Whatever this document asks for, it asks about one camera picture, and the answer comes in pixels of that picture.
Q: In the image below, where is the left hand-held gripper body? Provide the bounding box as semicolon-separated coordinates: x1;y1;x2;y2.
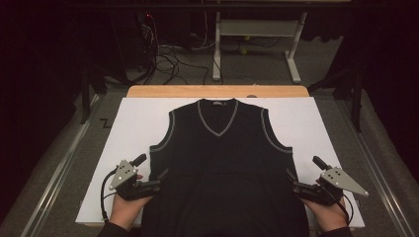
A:
109;152;162;201

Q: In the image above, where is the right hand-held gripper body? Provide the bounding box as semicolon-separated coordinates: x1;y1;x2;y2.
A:
293;155;370;207

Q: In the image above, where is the black knit vest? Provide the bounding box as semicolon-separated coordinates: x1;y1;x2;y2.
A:
140;97;310;237

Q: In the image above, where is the person's right hand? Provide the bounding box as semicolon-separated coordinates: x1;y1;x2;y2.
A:
300;197;350;233

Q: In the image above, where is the person's left hand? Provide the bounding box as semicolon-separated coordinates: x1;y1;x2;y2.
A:
109;194;153;231

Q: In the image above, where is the white table mat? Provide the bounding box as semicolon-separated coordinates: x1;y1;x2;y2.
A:
75;97;366;229

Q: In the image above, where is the black metal stand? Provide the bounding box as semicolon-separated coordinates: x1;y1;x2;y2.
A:
307;65;368;133
79;63;130;125

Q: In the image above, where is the right hand-held gripper cable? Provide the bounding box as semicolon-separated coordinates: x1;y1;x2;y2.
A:
335;194;355;225

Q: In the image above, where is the hand-held gripper cable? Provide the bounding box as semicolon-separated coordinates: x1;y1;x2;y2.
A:
335;194;355;225
100;167;120;222

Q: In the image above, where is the left hand-held gripper cable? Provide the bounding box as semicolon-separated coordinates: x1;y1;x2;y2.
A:
100;167;120;222

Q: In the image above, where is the metal floor rail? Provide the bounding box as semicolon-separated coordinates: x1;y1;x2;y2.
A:
20;94;101;237
335;98;415;237

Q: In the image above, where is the tangle of floor cables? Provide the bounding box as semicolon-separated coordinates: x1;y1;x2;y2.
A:
137;13;211;86

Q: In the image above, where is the white metal desk frame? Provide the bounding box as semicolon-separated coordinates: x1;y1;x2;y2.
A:
211;11;309;84

